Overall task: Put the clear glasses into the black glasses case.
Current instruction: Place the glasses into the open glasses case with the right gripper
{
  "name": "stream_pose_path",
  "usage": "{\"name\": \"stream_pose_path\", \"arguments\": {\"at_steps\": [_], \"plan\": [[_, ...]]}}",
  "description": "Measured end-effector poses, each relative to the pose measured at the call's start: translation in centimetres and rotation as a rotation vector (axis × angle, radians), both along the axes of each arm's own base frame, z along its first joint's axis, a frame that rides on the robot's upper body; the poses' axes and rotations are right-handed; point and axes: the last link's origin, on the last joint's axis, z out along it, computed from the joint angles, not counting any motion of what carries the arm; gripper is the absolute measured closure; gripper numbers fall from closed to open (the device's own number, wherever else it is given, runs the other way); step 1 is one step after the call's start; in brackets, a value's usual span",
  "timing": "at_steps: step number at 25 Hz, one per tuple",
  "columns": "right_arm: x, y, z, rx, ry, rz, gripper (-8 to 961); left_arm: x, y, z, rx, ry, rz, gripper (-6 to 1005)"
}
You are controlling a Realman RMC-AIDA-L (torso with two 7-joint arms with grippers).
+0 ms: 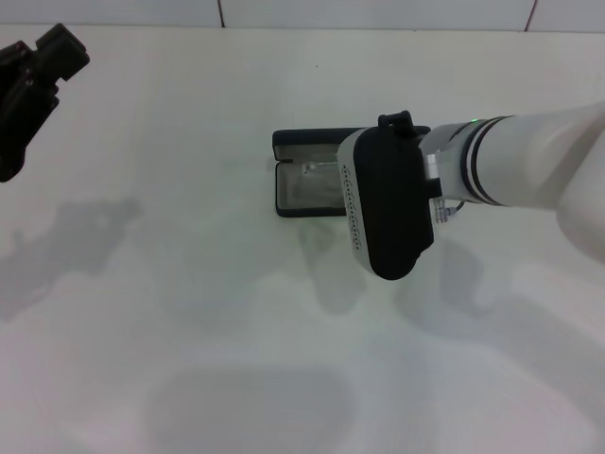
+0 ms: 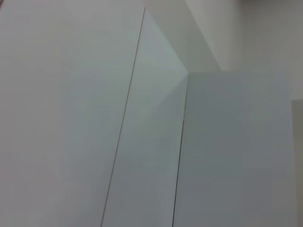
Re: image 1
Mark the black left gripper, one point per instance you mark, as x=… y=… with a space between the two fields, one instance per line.
x=12 y=94

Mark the black glasses case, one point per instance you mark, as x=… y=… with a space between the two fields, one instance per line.
x=283 y=137

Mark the clear transparent glasses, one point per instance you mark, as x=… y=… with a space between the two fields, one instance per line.
x=321 y=166

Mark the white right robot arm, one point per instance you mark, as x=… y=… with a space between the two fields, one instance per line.
x=520 y=156

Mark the silver cylindrical connector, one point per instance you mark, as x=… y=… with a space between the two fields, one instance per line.
x=442 y=210

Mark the black cased right wrist camera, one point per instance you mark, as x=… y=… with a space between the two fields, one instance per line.
x=392 y=203

